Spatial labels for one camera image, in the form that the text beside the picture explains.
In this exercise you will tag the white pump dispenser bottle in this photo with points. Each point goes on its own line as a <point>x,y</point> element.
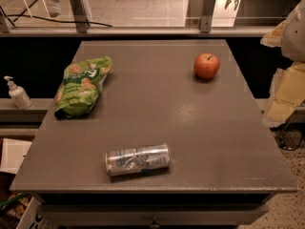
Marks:
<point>18,94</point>

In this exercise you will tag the white cardboard box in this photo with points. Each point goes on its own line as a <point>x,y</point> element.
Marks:
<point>13,152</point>

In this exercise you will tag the white printed box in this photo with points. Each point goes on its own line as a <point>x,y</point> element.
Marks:
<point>32,220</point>

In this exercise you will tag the right metal railing post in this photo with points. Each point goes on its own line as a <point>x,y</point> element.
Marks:
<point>207,16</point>

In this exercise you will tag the metal railing post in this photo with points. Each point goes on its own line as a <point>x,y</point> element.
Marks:
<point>207,16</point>
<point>82,14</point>

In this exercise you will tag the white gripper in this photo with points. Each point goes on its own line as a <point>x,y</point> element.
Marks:
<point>294,35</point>

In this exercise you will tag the silver redbull can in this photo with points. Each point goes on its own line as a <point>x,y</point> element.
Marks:
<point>137,160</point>

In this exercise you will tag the green snack bag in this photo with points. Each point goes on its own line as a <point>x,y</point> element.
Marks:
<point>81,86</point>

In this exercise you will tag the left metal railing post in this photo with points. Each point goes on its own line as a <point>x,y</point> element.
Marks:
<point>82,14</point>

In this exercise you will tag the grey table drawer front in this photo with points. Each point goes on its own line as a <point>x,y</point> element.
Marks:
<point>72,215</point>

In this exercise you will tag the red apple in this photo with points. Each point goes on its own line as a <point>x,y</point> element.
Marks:
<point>206,65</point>

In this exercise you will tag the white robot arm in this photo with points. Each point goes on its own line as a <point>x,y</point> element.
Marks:
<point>289,35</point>

